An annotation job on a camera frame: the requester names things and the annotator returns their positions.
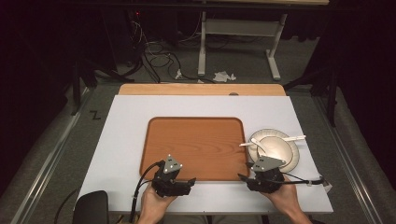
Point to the wooden board strip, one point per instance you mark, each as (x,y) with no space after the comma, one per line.
(186,89)

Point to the white spoon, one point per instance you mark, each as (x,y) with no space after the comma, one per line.
(249,144)
(295,138)

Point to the person's left hand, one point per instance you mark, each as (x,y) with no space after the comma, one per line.
(152,205)

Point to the black stand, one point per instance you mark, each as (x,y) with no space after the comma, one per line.
(332,93)

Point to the large gold-rimmed white plate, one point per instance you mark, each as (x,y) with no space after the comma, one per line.
(294,161)

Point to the crumpled white paper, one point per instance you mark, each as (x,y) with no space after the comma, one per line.
(223,76)

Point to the small white paper scrap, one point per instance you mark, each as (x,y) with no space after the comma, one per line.
(178,74)

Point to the black chair back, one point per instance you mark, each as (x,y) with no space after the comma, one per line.
(91,208)

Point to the metal floor rail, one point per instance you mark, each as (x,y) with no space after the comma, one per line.
(49,161)
(345,158)

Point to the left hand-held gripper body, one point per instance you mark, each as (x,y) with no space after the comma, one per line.
(168,185)

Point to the person's right hand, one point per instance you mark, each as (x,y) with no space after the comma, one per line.
(286,199)

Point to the wooden tray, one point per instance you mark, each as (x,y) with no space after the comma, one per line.
(199,146)

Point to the white board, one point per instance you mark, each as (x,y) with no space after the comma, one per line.
(124,140)

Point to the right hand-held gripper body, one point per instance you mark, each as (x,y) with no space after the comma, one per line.
(266,182)

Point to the white desk frame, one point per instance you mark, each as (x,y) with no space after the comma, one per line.
(239,27)

